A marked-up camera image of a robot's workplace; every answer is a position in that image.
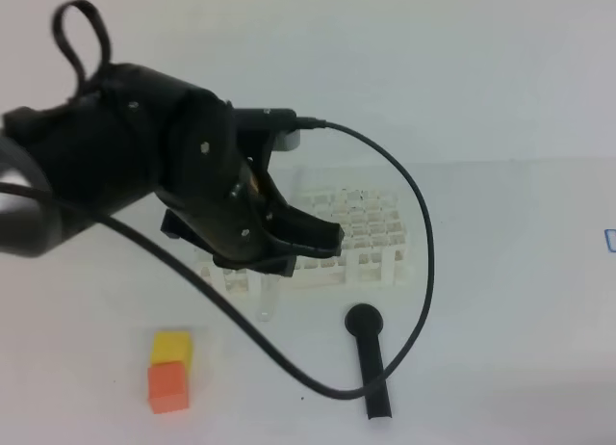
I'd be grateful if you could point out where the black left camera cable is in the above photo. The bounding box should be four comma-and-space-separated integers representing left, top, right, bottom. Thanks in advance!
0, 116, 436, 401

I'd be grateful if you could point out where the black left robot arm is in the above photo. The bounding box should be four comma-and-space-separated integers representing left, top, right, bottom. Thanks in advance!
1, 64, 344, 276

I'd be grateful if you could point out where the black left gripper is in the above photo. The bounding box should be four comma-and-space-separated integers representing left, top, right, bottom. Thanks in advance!
161, 88, 344, 276

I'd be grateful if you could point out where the yellow cube block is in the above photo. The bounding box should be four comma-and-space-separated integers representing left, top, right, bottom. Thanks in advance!
150, 330, 193, 371

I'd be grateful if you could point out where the black scoop tool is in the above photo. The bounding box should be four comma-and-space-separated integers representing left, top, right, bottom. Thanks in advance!
345, 303, 392, 420

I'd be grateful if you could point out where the clear glass test tube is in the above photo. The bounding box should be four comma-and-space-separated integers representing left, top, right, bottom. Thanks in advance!
256, 275, 280, 322

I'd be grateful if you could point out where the orange cube block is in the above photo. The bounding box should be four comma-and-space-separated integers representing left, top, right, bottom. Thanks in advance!
147, 361, 189, 414

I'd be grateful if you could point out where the white test tube rack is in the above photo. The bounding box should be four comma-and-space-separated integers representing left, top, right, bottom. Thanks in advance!
195, 187, 413, 296

